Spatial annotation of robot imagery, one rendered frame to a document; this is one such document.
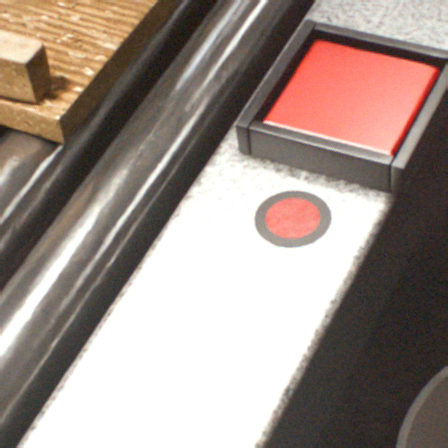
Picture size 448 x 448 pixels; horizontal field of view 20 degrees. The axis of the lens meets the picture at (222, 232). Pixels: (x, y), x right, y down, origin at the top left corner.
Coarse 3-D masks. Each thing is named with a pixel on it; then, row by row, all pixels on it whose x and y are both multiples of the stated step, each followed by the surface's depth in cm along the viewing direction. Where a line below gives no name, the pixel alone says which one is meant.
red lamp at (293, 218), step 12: (276, 204) 52; (288, 204) 52; (300, 204) 52; (312, 204) 52; (276, 216) 52; (288, 216) 52; (300, 216) 52; (312, 216) 52; (276, 228) 51; (288, 228) 51; (300, 228) 51; (312, 228) 51
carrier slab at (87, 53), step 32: (0, 0) 60; (32, 0) 60; (64, 0) 60; (96, 0) 60; (128, 0) 59; (160, 0) 59; (32, 32) 58; (64, 32) 58; (96, 32) 58; (128, 32) 58; (64, 64) 57; (96, 64) 56; (128, 64) 58; (0, 96) 56; (64, 96) 55; (96, 96) 57; (32, 128) 56; (64, 128) 55
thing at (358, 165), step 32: (320, 32) 57; (352, 32) 57; (288, 64) 56; (256, 96) 55; (256, 128) 53; (416, 128) 52; (288, 160) 54; (320, 160) 53; (352, 160) 52; (384, 160) 51; (416, 160) 52
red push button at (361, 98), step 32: (320, 64) 56; (352, 64) 56; (384, 64) 56; (416, 64) 55; (288, 96) 55; (320, 96) 55; (352, 96) 54; (384, 96) 54; (416, 96) 54; (288, 128) 54; (320, 128) 53; (352, 128) 53; (384, 128) 53
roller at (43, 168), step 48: (192, 0) 63; (144, 48) 61; (144, 96) 61; (0, 144) 56; (48, 144) 56; (96, 144) 58; (0, 192) 54; (48, 192) 55; (0, 240) 53; (0, 288) 54
